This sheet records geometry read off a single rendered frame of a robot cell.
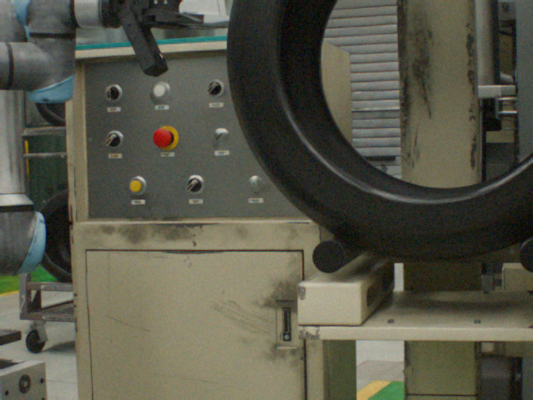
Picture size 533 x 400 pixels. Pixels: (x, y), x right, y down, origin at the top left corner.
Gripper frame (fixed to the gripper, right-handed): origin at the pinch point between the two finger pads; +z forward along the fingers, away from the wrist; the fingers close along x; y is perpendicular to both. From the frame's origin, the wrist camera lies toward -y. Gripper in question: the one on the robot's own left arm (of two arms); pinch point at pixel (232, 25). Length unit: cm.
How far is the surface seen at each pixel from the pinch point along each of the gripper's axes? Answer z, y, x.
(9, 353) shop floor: -210, -144, 336
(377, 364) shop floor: -18, -122, 339
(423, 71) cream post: 25.7, -3.1, 26.8
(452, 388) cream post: 36, -56, 27
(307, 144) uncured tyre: 15.5, -16.7, -12.3
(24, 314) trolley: -203, -122, 336
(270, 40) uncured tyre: 9.3, -3.1, -12.4
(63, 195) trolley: -188, -58, 343
